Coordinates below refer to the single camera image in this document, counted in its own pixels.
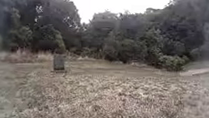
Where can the dense wood of trees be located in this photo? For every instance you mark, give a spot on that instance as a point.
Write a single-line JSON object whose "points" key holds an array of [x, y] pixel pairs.
{"points": [[126, 35]]}

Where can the dry leaf-strewn grass field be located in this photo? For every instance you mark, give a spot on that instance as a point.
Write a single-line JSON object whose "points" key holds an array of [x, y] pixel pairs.
{"points": [[101, 98]]}

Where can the pale paved path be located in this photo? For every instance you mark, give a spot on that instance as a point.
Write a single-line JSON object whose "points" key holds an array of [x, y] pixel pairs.
{"points": [[197, 71]]}

